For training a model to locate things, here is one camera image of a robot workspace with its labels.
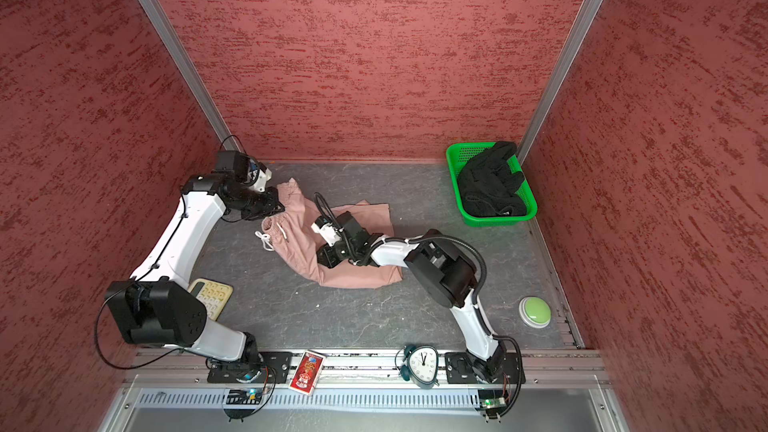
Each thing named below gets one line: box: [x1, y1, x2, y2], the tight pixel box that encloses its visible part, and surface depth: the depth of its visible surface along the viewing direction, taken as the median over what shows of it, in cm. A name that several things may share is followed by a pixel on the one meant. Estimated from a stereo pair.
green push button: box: [518, 296, 552, 329], surface depth 83 cm
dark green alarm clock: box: [395, 344, 440, 390], surface depth 73 cm
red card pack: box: [288, 350, 326, 396], surface depth 74 cm
